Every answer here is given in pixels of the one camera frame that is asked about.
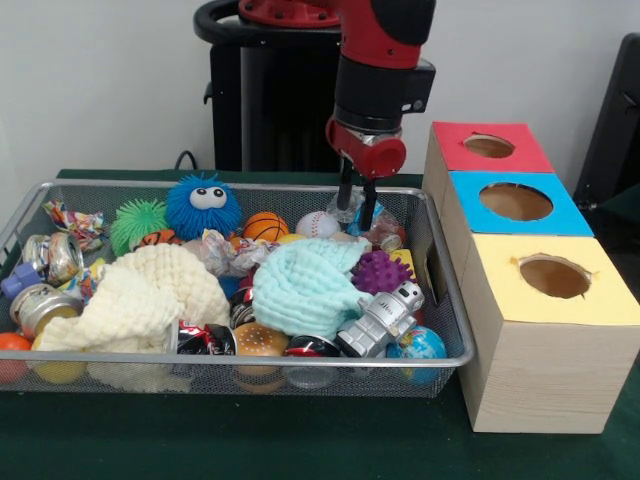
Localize purple spiky ball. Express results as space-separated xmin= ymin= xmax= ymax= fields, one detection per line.
xmin=350 ymin=249 xmax=414 ymax=295

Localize dark green table cloth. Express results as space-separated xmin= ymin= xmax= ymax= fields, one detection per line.
xmin=0 ymin=168 xmax=640 ymax=480

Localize small white baseball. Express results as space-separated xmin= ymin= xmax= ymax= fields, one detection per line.
xmin=295 ymin=210 xmax=339 ymax=239

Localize crushed clear plastic bottle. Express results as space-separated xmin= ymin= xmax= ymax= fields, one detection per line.
xmin=327 ymin=192 xmax=404 ymax=252

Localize black cable loop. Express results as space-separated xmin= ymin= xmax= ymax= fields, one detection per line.
xmin=173 ymin=149 xmax=201 ymax=172

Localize shallow wire mesh bin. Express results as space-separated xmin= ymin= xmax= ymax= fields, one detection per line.
xmin=0 ymin=178 xmax=476 ymax=399

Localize wooden box three holes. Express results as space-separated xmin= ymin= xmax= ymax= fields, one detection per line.
xmin=421 ymin=121 xmax=640 ymax=434

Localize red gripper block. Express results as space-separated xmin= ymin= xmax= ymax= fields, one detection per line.
xmin=325 ymin=117 xmax=406 ymax=231

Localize blue fuzzy googly-eye ball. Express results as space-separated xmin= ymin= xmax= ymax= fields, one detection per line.
xmin=165 ymin=172 xmax=242 ymax=241

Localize green spiky rubber ball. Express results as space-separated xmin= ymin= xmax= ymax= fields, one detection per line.
xmin=109 ymin=198 xmax=171 ymax=257

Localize cream waffle cloth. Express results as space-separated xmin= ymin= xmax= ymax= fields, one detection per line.
xmin=37 ymin=243 xmax=232 ymax=355

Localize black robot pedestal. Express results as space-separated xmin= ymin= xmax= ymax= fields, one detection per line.
xmin=193 ymin=0 xmax=361 ymax=174

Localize black office chair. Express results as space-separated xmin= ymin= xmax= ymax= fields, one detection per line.
xmin=573 ymin=32 xmax=640 ymax=201

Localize small orange basketball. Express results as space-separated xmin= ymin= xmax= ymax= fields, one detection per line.
xmin=243 ymin=210 xmax=291 ymax=241

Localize silver toy robot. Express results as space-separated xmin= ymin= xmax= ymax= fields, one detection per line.
xmin=333 ymin=278 xmax=425 ymax=359

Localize mint green waffle cloth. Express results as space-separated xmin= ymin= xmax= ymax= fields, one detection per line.
xmin=251 ymin=233 xmax=375 ymax=341

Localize small brown football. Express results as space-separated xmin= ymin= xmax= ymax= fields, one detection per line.
xmin=373 ymin=219 xmax=407 ymax=251

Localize blue globe ball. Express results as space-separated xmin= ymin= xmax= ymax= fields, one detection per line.
xmin=385 ymin=324 xmax=449 ymax=385

